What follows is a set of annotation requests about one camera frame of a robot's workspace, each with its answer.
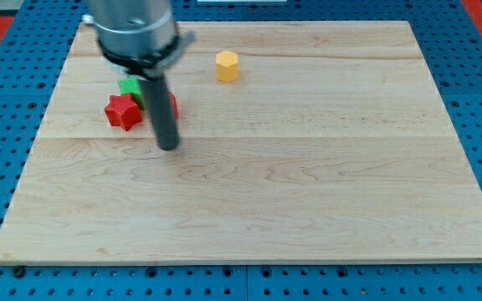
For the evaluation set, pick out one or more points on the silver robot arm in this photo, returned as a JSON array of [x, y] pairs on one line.
[[141, 38]]

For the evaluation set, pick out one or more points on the red block behind rod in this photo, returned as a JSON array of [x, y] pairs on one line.
[[174, 105]]

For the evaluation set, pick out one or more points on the red star block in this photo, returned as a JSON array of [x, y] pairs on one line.
[[122, 111]]

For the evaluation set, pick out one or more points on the green block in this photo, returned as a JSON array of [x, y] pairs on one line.
[[132, 86]]

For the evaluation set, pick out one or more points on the yellow hexagon block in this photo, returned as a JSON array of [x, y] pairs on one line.
[[226, 63]]

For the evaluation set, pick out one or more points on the wooden board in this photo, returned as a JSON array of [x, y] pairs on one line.
[[333, 146]]

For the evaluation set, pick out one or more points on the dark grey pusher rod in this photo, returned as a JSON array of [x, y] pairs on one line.
[[160, 112]]

